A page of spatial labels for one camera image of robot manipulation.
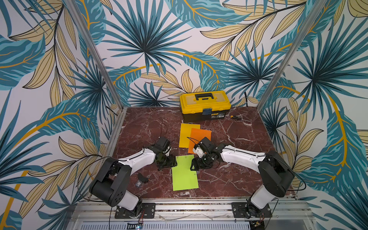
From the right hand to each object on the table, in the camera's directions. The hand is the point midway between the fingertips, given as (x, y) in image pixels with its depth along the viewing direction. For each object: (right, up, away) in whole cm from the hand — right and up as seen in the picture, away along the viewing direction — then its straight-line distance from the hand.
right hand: (195, 168), depth 85 cm
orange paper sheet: (+3, +17, +20) cm, 26 cm away
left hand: (-13, 0, +2) cm, 14 cm away
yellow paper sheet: (-6, +18, +19) cm, 27 cm away
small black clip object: (-31, -6, 0) cm, 32 cm away
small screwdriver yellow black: (+32, +32, +28) cm, 53 cm away
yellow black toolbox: (+4, +38, +13) cm, 41 cm away
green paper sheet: (-7, -6, +1) cm, 9 cm away
